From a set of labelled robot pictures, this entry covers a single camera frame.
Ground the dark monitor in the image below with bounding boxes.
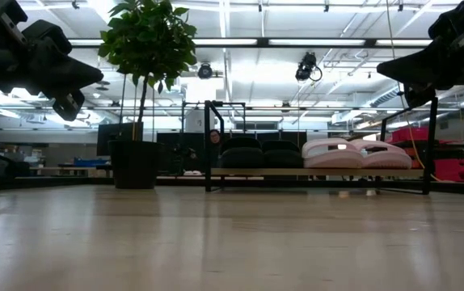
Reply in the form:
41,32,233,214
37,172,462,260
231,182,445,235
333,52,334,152
96,122,144,158

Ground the black-framed wooden shoe shelf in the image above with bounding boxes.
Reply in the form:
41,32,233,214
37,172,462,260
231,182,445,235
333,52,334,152
204,96,439,196

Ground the black plant pot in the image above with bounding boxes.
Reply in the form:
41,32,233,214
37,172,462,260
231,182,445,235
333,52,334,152
108,139,162,190

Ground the black overhead rig beam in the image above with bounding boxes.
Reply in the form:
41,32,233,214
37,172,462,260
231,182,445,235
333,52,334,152
68,37,434,49

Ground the black slide sandal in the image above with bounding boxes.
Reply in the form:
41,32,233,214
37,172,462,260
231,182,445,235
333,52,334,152
260,139,304,169
218,137,264,169

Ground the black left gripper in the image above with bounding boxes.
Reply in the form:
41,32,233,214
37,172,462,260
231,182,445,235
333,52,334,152
0,19,104,97

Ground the round black ceiling fixture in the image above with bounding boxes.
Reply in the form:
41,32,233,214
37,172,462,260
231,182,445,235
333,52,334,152
197,62,214,80

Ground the black overhead camera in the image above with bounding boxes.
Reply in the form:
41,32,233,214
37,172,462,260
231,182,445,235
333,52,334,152
295,51,323,82

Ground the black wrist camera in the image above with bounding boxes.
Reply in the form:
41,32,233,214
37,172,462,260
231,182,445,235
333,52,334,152
52,91,86,122
403,82,437,108

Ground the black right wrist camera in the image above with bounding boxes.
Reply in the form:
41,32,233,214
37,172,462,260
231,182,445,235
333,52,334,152
403,82,437,108

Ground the pink slide sandal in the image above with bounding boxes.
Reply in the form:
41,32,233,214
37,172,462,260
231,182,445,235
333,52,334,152
351,139,413,170
301,137,365,169

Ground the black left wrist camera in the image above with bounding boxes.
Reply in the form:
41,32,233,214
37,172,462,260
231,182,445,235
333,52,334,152
52,91,86,122

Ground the person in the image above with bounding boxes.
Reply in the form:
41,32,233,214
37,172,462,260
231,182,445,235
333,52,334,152
209,129,223,169

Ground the blue bin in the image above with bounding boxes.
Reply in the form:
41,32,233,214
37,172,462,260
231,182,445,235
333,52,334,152
73,158,108,168

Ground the black aluminium table frame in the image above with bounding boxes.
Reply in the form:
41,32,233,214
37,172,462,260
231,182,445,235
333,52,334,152
0,173,464,197

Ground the red and black cart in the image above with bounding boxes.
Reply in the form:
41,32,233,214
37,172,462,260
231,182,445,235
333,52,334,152
389,127,464,183

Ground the green leafy plant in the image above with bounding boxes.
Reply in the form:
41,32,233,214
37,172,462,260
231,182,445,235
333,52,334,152
97,0,198,141

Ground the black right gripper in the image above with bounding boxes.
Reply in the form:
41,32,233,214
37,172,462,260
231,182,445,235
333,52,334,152
376,0,464,90

